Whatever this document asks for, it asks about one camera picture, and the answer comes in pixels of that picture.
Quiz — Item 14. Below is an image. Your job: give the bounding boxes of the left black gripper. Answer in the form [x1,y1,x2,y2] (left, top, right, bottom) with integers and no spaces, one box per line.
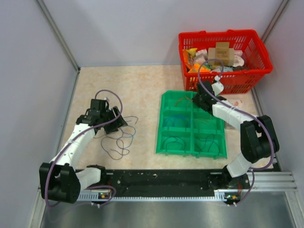
[100,106,127,134]

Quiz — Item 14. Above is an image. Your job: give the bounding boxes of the cable bundle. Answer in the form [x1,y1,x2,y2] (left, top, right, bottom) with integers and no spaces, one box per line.
[93,115,139,161]

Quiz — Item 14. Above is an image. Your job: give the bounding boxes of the blue wires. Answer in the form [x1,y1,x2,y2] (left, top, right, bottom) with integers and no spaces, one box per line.
[165,114,190,129]

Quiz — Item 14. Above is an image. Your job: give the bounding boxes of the dark wire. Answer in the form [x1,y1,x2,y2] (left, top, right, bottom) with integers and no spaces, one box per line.
[199,133,220,152]
[162,136,186,150]

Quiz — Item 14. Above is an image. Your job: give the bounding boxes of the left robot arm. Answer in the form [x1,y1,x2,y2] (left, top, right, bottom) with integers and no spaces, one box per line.
[39,98,127,203]

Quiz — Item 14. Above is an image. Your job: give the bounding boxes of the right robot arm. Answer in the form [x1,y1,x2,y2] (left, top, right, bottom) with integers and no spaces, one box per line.
[192,81,279,188]

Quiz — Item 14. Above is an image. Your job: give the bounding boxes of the orange snack packet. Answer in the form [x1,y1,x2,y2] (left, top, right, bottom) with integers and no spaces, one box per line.
[188,63,212,73]

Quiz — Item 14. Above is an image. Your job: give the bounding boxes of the green compartment tray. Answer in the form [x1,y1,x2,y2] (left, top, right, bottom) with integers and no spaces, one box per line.
[156,90,228,159]

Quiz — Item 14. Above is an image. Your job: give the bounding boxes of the white red snack packet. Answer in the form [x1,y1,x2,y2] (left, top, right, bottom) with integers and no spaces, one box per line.
[229,99,245,109]

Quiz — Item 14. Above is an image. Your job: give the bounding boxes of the yellow snack packet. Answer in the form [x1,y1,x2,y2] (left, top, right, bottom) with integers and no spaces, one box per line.
[186,48,197,57]

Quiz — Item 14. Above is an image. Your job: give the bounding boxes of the brown cardboard box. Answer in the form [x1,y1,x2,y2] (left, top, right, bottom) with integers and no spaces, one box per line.
[208,42,235,66]

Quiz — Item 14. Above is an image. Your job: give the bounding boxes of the red plastic basket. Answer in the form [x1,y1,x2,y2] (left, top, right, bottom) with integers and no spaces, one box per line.
[178,29,273,94]

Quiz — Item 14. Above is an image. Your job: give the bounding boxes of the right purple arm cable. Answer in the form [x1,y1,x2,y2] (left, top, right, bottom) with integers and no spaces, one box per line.
[197,58,274,171]

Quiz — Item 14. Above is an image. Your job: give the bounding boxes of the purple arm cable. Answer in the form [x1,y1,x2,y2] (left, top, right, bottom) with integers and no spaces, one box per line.
[197,58,274,171]
[45,89,123,208]

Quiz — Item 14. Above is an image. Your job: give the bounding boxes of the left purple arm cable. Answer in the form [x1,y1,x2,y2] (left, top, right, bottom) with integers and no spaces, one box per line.
[45,89,123,208]

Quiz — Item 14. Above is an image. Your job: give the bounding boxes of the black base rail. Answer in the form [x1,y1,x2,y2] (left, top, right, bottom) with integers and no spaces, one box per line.
[95,169,226,198]

